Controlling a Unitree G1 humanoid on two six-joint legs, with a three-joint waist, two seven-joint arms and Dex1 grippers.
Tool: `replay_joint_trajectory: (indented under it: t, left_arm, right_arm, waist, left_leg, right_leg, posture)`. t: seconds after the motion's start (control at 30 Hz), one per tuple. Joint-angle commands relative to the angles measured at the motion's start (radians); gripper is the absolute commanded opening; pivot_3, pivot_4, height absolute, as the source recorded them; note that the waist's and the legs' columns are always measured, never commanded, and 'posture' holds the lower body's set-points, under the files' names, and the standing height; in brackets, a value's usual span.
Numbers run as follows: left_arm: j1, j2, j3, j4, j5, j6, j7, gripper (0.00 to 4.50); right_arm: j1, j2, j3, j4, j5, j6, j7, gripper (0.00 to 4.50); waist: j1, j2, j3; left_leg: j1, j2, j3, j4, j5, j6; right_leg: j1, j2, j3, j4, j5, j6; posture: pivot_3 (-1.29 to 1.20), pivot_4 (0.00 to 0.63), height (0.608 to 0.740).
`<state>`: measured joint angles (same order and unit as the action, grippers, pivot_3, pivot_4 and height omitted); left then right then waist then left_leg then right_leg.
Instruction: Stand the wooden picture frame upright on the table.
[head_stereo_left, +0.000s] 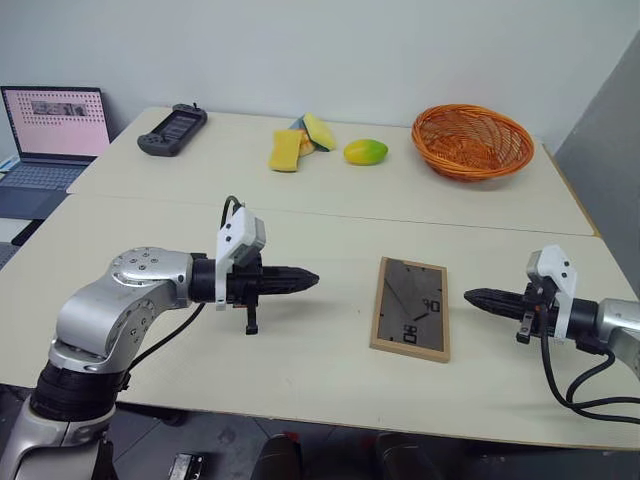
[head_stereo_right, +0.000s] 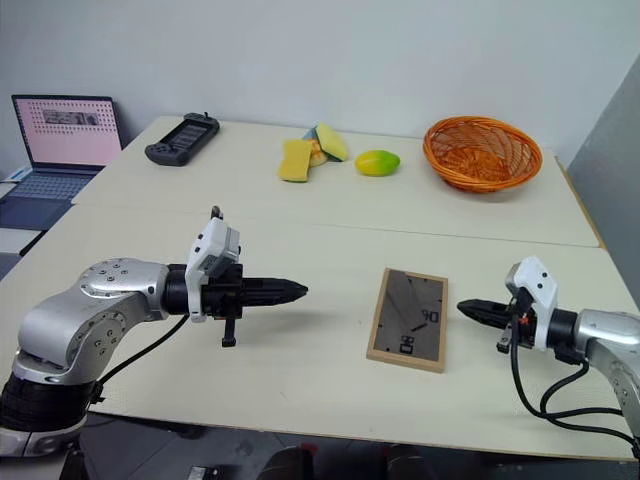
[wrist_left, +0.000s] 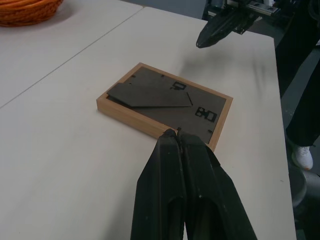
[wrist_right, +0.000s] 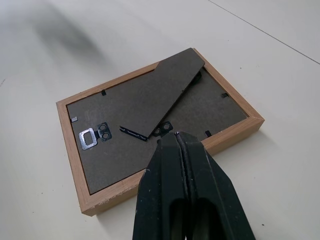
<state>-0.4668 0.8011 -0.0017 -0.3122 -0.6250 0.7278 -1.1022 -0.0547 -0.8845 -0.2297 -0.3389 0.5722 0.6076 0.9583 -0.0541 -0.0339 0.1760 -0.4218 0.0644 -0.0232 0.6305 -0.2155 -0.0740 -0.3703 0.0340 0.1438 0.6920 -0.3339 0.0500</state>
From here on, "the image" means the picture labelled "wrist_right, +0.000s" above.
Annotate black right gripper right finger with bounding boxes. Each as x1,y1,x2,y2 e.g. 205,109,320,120
176,130,257,240

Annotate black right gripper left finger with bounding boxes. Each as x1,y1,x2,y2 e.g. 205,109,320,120
132,132,190,240

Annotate wooden picture frame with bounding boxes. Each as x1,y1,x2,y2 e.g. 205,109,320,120
55,47,266,216

